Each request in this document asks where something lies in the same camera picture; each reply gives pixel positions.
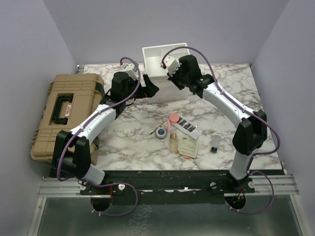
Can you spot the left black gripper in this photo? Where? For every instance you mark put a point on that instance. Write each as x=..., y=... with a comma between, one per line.
x=149, y=90

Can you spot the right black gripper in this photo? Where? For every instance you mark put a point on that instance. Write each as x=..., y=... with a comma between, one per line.
x=173, y=78

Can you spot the white makeup organizer with drawers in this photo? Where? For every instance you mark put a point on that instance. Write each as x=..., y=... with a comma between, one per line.
x=168, y=92

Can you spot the round blue lid jar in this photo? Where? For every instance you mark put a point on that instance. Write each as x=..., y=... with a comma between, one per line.
x=161, y=132

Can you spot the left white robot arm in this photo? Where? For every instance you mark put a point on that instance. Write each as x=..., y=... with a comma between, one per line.
x=72, y=153

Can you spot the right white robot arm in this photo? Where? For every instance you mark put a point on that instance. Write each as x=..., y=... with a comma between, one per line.
x=251, y=130

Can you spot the thin makeup brush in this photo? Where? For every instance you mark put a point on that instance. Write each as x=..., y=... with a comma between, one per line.
x=157, y=127

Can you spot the pink round compact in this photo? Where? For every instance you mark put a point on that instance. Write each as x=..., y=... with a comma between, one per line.
x=174, y=118

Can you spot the eyeshadow palette plastic sleeve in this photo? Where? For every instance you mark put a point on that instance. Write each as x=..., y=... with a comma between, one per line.
x=189, y=128

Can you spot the frosted gold cap bottle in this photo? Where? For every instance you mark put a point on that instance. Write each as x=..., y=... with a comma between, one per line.
x=173, y=142

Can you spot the cream sachet with barcode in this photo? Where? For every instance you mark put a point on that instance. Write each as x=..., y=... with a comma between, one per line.
x=188, y=146

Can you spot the clear vial black cap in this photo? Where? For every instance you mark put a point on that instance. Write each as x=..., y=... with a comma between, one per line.
x=215, y=142

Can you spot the tan hard tool case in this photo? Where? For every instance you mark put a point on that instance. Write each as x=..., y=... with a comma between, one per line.
x=71, y=99

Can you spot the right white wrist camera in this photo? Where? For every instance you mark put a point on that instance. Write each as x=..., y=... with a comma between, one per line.
x=171, y=65

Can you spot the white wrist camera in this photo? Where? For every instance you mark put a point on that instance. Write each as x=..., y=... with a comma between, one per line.
x=171, y=65
x=131, y=70

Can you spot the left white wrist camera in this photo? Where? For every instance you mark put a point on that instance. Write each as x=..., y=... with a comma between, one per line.
x=131, y=70

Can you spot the pink handled brush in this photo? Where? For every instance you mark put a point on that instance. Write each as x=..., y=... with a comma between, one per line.
x=168, y=125

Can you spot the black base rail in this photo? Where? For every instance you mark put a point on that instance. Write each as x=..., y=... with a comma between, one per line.
x=127, y=188

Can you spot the aluminium rail frame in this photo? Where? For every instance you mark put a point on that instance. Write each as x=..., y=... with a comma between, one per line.
x=272, y=210

